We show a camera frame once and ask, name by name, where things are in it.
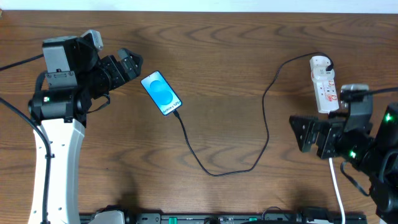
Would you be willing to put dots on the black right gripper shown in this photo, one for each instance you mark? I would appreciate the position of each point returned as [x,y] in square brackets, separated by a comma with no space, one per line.
[325,135]

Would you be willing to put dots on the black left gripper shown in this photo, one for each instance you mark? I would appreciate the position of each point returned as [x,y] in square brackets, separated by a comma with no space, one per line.
[116,71]

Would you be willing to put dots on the blue screen Galaxy smartphone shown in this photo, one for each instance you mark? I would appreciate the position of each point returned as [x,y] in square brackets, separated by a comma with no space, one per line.
[161,93]

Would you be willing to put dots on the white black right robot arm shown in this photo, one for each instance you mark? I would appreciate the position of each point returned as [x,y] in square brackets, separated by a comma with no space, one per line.
[347,135]

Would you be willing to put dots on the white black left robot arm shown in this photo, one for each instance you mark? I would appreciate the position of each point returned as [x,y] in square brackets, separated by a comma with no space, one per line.
[75,76]

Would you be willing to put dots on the white power strip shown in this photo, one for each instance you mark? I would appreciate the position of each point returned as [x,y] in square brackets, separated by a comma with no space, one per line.
[325,90]

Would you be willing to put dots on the white USB wall charger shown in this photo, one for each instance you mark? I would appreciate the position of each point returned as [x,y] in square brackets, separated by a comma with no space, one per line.
[320,61]

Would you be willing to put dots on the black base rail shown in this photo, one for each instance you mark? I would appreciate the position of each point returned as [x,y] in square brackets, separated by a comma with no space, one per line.
[114,214]

